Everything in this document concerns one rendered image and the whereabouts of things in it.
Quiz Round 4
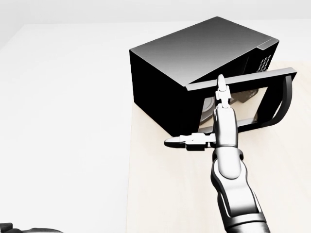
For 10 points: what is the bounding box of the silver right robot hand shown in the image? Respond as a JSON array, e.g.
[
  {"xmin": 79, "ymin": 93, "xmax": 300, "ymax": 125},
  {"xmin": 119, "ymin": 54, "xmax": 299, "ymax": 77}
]
[{"xmin": 164, "ymin": 74, "xmax": 241, "ymax": 151}]

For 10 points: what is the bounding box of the dark left robot hand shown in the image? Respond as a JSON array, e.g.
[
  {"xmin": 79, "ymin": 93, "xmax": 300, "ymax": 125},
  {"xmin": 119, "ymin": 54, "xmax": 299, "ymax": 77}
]
[{"xmin": 0, "ymin": 216, "xmax": 64, "ymax": 233}]

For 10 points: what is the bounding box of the black microwave door with window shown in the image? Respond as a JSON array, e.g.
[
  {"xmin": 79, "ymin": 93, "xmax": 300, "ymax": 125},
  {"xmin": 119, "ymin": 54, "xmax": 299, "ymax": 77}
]
[{"xmin": 185, "ymin": 67, "xmax": 298, "ymax": 135}]

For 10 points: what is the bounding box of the black microwave body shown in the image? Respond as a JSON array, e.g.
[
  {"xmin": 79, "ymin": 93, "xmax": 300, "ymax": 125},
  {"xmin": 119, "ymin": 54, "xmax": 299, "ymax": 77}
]
[{"xmin": 129, "ymin": 16, "xmax": 279, "ymax": 137}]

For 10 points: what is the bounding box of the glass turntable plate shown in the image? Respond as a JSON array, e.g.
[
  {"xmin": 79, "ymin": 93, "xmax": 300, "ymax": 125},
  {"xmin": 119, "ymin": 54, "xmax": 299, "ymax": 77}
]
[{"xmin": 202, "ymin": 96, "xmax": 217, "ymax": 120}]

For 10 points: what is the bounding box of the dark curved door handle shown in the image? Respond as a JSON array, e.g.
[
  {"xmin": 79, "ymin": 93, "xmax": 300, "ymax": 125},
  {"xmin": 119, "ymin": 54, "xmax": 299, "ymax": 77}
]
[{"xmin": 271, "ymin": 74, "xmax": 294, "ymax": 122}]

